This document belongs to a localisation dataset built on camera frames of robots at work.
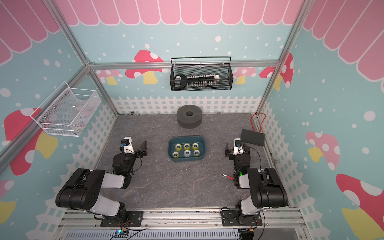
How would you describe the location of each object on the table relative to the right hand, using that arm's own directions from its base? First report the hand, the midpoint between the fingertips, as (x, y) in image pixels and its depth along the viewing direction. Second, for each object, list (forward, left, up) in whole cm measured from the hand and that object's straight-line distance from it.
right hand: (236, 142), depth 90 cm
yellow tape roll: (+4, +37, -10) cm, 38 cm away
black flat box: (+13, -17, -13) cm, 25 cm away
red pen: (-17, +6, -12) cm, 21 cm away
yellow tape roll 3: (+4, +25, -10) cm, 27 cm away
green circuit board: (-44, +62, -13) cm, 77 cm away
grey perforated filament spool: (+28, +30, -6) cm, 41 cm away
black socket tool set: (+29, +33, +25) cm, 50 cm away
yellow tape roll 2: (+4, +31, -10) cm, 32 cm away
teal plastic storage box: (+9, +34, -9) cm, 36 cm away
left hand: (0, +58, +2) cm, 58 cm away
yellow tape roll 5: (-1, +24, -10) cm, 26 cm away
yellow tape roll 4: (-2, +38, -10) cm, 39 cm away
